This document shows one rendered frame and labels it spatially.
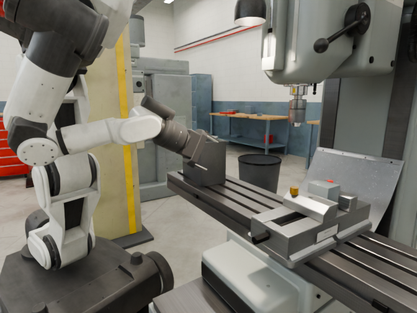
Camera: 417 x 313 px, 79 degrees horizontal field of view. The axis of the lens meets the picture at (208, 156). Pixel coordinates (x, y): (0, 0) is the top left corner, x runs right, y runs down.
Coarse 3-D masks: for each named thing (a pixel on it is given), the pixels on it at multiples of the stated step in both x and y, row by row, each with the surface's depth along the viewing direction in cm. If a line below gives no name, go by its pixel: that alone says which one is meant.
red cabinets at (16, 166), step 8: (0, 120) 381; (0, 128) 383; (0, 136) 385; (0, 144) 387; (0, 152) 389; (8, 152) 394; (0, 160) 391; (8, 160) 396; (16, 160) 400; (0, 168) 393; (8, 168) 398; (16, 168) 402; (24, 168) 407; (24, 176) 412
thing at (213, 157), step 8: (216, 136) 110; (208, 144) 103; (216, 144) 104; (224, 144) 106; (208, 152) 103; (216, 152) 105; (224, 152) 107; (200, 160) 103; (208, 160) 104; (216, 160) 106; (224, 160) 108; (184, 168) 121; (192, 168) 111; (208, 168) 105; (216, 168) 107; (224, 168) 108; (192, 176) 112; (200, 176) 104; (208, 176) 106; (216, 176) 107; (224, 176) 109; (200, 184) 105; (208, 184) 107
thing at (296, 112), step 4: (292, 104) 70; (296, 104) 70; (300, 104) 70; (304, 104) 70; (292, 108) 71; (296, 108) 70; (300, 108) 70; (304, 108) 70; (292, 112) 71; (296, 112) 70; (300, 112) 70; (304, 112) 70; (288, 116) 73; (292, 116) 71; (296, 116) 70; (300, 116) 70; (304, 116) 71; (288, 120) 73; (292, 120) 71; (296, 120) 71; (300, 120) 71; (304, 120) 71
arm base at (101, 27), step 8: (8, 0) 40; (16, 0) 40; (8, 8) 41; (16, 8) 41; (8, 16) 42; (104, 16) 49; (96, 24) 47; (104, 24) 48; (96, 32) 47; (104, 32) 48; (96, 40) 47; (88, 48) 48; (96, 48) 48; (88, 56) 49
